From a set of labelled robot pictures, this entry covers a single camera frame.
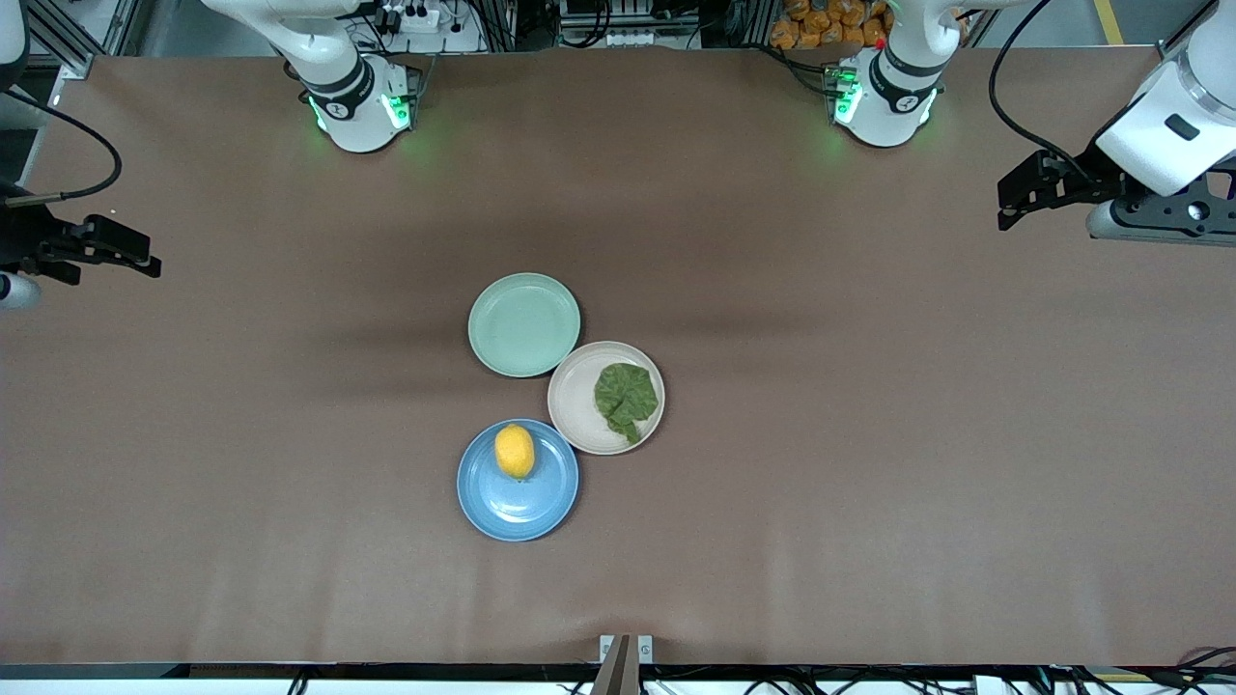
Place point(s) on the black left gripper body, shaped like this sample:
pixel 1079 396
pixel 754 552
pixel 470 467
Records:
pixel 1092 174

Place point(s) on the green lettuce leaf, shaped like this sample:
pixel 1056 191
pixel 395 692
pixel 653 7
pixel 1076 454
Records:
pixel 623 396

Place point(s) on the bag of oranges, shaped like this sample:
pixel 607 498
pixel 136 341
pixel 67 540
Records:
pixel 821 24

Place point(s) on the grey metal bracket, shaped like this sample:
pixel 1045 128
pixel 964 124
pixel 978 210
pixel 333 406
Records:
pixel 645 649

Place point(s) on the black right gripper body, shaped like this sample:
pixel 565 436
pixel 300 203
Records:
pixel 23 236

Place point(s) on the yellow lemon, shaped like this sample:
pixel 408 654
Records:
pixel 515 449

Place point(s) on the beige plate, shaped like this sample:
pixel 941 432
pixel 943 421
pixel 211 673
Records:
pixel 575 405

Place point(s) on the green plate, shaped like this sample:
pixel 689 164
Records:
pixel 521 323

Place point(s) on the blue plate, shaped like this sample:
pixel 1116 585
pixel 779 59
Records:
pixel 517 507

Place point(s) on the aluminium frame rail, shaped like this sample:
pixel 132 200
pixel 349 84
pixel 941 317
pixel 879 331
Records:
pixel 1173 43
pixel 58 34

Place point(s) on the grey equipment rack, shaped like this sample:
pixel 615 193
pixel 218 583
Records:
pixel 628 19

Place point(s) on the white power strip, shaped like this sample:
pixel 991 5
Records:
pixel 415 17

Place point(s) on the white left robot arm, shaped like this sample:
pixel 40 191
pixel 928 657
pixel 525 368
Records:
pixel 893 106

